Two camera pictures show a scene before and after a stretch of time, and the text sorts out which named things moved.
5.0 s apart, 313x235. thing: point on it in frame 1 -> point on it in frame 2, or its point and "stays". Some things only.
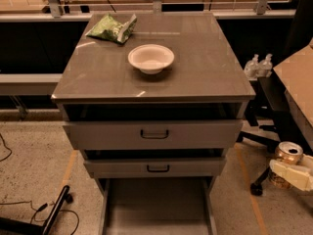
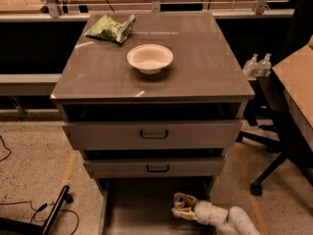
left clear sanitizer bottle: x=250 y=70 stays
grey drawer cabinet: x=155 y=102 stays
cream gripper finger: x=300 y=176 -> x=185 y=212
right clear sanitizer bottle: x=265 y=67 stays
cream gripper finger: x=306 y=161 -> x=192 y=199
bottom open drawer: x=157 y=206 stays
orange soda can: x=289 y=151 -> x=179 y=202
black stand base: x=50 y=221 stays
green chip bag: x=112 y=29 stays
